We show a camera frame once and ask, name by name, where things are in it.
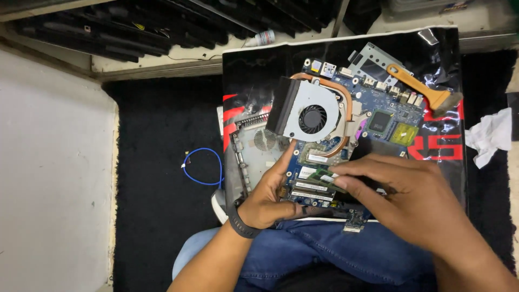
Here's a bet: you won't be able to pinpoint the grey box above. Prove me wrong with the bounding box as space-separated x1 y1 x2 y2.
381 0 476 22

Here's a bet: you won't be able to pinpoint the row of black laptop parts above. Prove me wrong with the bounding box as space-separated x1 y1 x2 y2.
11 0 343 64

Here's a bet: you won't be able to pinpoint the black wristband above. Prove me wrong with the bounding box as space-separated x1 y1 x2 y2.
226 198 263 239

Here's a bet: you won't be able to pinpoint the blue laptop motherboard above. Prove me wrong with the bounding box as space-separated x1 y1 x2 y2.
279 57 427 234

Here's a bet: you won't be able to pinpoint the orange handled brush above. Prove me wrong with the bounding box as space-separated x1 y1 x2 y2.
386 63 464 118

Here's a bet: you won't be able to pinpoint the person's left hand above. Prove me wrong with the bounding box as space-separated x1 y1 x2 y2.
237 140 310 230

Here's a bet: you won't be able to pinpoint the light blue seat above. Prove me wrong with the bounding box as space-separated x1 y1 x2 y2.
172 226 223 281

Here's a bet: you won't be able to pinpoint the black carpet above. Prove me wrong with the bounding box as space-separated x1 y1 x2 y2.
102 49 519 292

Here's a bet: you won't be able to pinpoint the small white bottle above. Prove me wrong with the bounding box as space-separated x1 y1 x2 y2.
244 29 276 48

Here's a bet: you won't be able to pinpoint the green memory module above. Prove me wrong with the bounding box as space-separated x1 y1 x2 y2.
305 168 348 194

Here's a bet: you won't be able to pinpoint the person's right hand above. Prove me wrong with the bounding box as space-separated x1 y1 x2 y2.
328 154 461 254

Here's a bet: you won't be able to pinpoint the crumpled white tissue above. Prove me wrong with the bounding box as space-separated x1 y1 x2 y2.
464 107 514 169

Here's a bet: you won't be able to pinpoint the black mat with red print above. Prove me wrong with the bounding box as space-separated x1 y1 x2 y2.
221 26 468 223

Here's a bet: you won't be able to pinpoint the grey laptop bottom case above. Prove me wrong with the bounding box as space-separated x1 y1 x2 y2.
229 113 297 204

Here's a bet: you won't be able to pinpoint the blue cable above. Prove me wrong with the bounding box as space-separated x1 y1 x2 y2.
181 147 225 187

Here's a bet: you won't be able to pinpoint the person's legs in blue jeans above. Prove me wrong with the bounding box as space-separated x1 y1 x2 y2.
233 219 440 292

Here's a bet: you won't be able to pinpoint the white round object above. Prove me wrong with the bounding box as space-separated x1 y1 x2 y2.
210 188 229 225

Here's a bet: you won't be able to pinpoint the grey metal bracket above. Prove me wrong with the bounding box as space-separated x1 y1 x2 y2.
347 42 414 88

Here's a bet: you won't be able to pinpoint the grey cooling fan with heatsink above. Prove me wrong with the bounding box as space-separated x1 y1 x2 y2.
265 72 367 159

